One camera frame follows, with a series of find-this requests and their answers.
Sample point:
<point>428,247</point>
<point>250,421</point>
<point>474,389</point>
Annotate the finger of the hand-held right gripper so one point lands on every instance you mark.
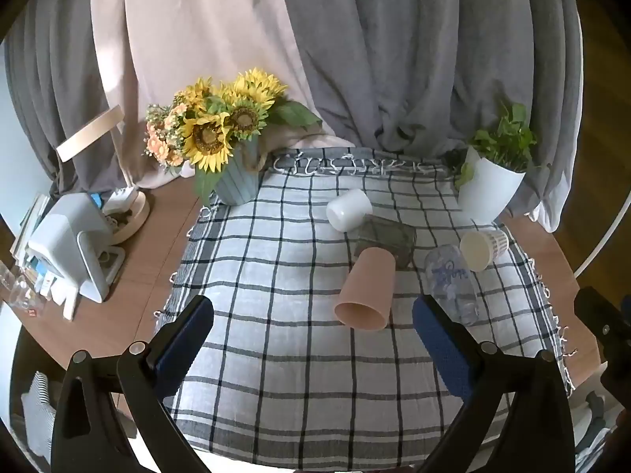
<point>609,325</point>

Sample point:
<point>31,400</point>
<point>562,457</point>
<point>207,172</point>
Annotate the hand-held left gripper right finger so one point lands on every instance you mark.
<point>443,350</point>

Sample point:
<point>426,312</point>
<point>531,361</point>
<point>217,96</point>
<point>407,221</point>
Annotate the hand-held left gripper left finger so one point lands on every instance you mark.
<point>181,347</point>

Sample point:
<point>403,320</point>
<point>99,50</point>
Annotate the pink plastic cup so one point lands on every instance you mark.
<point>367,286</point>

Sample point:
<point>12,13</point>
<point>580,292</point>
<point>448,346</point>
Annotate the striped paper cup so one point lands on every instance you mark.
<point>477,251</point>

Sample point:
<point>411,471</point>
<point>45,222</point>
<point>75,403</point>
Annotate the white cup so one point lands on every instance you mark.
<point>347,209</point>

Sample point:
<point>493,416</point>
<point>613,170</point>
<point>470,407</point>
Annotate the white hoop stand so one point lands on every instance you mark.
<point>599,241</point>

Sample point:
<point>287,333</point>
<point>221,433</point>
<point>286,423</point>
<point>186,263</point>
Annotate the dark glass box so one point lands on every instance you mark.
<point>389,237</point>

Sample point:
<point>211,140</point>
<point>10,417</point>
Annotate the checkered grey white cloth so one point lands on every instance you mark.
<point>276,266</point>

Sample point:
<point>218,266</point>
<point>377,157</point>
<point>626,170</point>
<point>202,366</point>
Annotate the striped grey white cloth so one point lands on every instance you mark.
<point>39,414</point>

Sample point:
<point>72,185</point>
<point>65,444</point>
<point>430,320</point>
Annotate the white desktop device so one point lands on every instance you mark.
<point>64,241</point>

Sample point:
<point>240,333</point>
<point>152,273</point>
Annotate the white power adapter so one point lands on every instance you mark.
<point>118,201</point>

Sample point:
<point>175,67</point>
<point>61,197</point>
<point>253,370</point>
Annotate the white plant pot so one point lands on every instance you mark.
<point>488,189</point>

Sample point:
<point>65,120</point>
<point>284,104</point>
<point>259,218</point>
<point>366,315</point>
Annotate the blue-grey ribbed vase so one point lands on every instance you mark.
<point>236,182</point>

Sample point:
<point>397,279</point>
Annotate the pink flower bunch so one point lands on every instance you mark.
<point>162,145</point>

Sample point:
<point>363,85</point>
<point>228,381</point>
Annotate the green leafy plant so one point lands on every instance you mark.
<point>505,143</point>

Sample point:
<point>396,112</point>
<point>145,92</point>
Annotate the sunflower bouquet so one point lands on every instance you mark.
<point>209,138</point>

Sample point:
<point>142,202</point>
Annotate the white desk lamp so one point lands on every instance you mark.
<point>93,130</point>

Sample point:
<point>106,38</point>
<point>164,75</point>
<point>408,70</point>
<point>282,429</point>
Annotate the grey curtain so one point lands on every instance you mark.
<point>419,59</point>

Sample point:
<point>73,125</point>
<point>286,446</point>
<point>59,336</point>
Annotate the beige curtain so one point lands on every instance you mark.
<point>197,24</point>

